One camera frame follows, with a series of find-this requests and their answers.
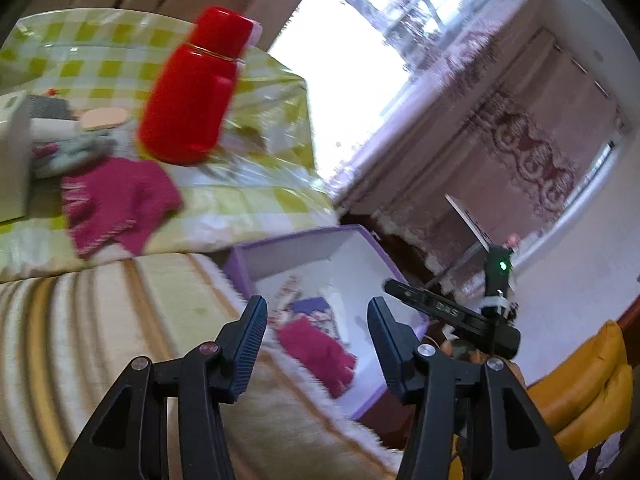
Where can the red thermos bottle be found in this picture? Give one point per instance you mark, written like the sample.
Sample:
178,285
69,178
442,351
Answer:
190,95

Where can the purple storage box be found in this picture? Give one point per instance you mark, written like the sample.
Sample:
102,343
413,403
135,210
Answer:
345,260

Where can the person's right hand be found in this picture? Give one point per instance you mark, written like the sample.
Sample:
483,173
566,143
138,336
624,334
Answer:
457,349

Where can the round beige pad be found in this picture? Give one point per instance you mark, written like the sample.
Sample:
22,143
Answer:
105,118

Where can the white box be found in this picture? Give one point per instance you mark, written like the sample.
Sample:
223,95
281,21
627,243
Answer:
12,160

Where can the grey-green knit cloth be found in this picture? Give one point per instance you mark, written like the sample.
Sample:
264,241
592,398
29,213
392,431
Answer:
75,152

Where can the patterned lace curtain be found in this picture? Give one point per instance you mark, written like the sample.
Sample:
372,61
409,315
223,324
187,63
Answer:
450,170

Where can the yellow cushion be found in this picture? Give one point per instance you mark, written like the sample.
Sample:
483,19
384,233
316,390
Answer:
590,385

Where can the window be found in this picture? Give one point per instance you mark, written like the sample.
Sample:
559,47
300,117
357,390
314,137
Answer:
350,60

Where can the person's right forearm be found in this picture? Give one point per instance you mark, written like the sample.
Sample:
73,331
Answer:
517,376

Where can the striped fringed blanket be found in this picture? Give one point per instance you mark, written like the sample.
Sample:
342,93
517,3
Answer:
75,320

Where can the purple printed cloth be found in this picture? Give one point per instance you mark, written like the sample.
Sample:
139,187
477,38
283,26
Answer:
310,310

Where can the green checkered tablecloth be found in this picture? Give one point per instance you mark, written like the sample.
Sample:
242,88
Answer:
240,205

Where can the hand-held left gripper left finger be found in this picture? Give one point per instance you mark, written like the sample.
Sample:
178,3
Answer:
250,342

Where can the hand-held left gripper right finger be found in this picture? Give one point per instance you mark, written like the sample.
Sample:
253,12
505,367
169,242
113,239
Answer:
387,347

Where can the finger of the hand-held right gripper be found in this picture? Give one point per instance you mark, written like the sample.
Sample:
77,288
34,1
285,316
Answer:
405,291

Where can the white board on stand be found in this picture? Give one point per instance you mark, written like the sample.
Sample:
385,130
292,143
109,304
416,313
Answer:
470,220

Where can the magenta knit glove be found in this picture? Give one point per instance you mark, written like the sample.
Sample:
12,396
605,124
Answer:
120,200
320,355

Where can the dark printed cloth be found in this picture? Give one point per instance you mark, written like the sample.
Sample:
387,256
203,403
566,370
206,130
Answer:
602,460

